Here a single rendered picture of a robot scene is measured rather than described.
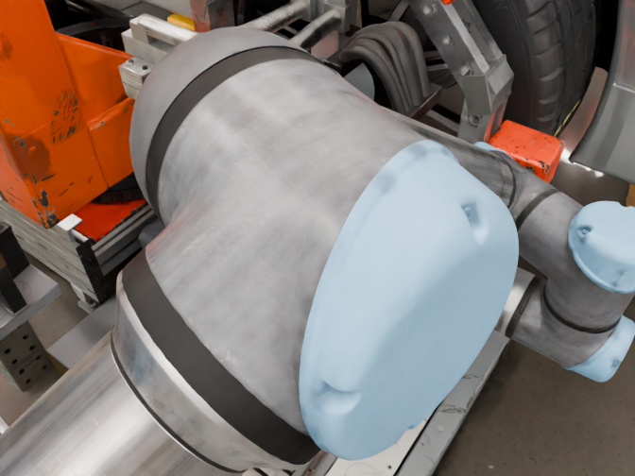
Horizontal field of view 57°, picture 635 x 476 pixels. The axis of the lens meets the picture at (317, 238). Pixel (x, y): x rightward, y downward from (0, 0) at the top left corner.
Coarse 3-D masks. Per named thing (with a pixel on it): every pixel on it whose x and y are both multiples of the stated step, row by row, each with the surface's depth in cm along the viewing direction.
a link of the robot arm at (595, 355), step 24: (528, 288) 62; (528, 312) 61; (528, 336) 61; (552, 336) 60; (576, 336) 58; (600, 336) 57; (624, 336) 58; (552, 360) 62; (576, 360) 59; (600, 360) 58
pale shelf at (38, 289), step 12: (24, 276) 120; (36, 276) 120; (24, 288) 118; (36, 288) 118; (48, 288) 118; (0, 300) 116; (36, 300) 116; (48, 300) 118; (0, 312) 114; (24, 312) 114; (36, 312) 117; (0, 324) 112; (12, 324) 113; (0, 336) 112
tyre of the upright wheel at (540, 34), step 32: (480, 0) 77; (512, 0) 74; (544, 0) 75; (576, 0) 81; (512, 32) 77; (544, 32) 75; (576, 32) 82; (512, 64) 79; (544, 64) 77; (576, 64) 85; (512, 96) 82; (544, 96) 80; (576, 96) 92; (544, 128) 83
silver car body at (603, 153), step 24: (144, 0) 140; (168, 0) 135; (624, 24) 81; (624, 48) 83; (624, 72) 85; (624, 96) 87; (600, 120) 91; (624, 120) 89; (600, 144) 94; (624, 144) 91; (600, 168) 96; (624, 168) 94
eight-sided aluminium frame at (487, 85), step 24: (192, 0) 97; (216, 0) 97; (408, 0) 74; (432, 0) 72; (456, 0) 74; (216, 24) 99; (432, 24) 74; (456, 24) 72; (480, 24) 75; (456, 48) 74; (480, 48) 76; (456, 72) 76; (480, 72) 74; (504, 72) 76; (480, 96) 75; (504, 96) 78; (480, 120) 78
